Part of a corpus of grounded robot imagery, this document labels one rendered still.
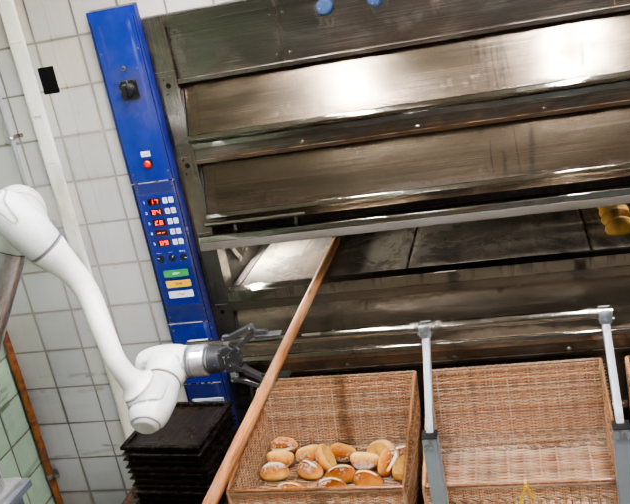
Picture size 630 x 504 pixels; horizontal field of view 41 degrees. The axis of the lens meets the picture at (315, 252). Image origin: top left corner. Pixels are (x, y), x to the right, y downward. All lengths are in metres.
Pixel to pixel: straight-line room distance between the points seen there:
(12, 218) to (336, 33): 1.07
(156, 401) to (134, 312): 0.83
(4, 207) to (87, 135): 0.74
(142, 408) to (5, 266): 0.54
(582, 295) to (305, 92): 1.06
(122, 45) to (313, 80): 0.60
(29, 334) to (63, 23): 1.14
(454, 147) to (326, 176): 0.41
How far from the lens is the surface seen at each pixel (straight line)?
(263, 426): 2.98
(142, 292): 3.00
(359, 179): 2.64
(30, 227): 2.21
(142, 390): 2.25
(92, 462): 3.45
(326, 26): 2.59
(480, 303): 2.77
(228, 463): 1.88
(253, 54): 2.65
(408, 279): 2.74
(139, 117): 2.76
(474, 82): 2.54
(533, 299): 2.77
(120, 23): 2.73
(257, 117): 2.65
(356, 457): 2.84
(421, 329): 2.38
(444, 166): 2.61
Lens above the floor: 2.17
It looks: 19 degrees down
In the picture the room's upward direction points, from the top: 11 degrees counter-clockwise
